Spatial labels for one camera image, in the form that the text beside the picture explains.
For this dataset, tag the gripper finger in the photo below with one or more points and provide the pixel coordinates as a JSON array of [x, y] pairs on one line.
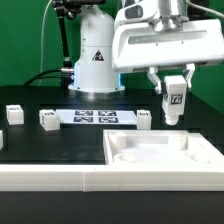
[[152, 76], [189, 70]]

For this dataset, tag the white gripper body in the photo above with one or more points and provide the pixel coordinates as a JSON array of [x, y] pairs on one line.
[[160, 34]]

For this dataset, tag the white square tabletop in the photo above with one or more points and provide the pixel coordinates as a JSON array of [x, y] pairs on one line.
[[156, 147]]

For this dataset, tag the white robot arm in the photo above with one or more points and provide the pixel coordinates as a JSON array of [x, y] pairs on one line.
[[93, 71]]

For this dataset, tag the white marker tag sheet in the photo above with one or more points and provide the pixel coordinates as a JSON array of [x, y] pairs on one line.
[[99, 117]]

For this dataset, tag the black camera stand pole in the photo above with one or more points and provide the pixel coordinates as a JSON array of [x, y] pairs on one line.
[[69, 9]]

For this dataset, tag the white front fence wall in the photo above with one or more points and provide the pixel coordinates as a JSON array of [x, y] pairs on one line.
[[90, 178]]

